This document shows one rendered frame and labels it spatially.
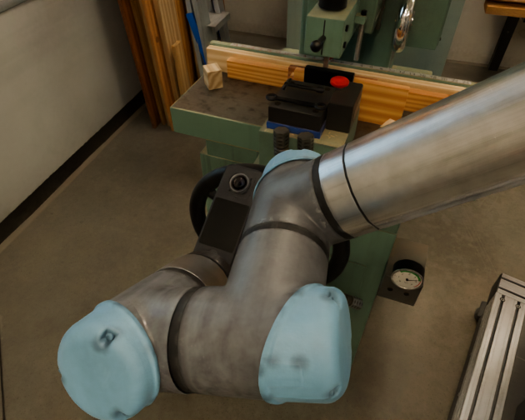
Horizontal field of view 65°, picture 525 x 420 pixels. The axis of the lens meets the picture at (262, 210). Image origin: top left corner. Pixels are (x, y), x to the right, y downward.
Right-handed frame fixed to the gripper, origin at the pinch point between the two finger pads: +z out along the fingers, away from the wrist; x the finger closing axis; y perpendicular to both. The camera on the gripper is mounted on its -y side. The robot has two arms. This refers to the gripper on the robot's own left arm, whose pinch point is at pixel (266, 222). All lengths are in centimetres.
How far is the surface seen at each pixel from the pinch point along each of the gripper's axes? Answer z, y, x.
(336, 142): 10.9, -11.9, 5.9
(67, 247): 78, 58, -105
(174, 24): 142, -43, -104
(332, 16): 23.4, -32.3, -1.0
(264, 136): 10.3, -10.8, -5.6
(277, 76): 33.1, -21.3, -12.3
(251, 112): 24.5, -13.5, -13.7
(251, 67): 32.5, -22.3, -18.1
